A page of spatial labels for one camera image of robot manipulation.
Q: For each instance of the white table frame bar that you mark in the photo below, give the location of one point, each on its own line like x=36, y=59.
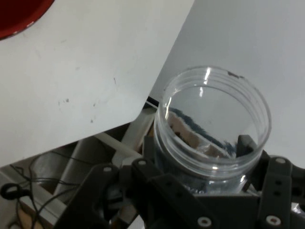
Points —
x=112, y=143

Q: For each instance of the red bowl with black seeds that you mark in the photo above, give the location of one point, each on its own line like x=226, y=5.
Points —
x=19, y=14

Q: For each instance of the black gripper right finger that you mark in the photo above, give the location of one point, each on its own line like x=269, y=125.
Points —
x=278, y=190

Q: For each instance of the tall clear jar black seeds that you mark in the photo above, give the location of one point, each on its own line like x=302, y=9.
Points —
x=262, y=114

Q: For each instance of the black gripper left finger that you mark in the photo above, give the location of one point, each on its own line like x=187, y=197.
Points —
x=95, y=190

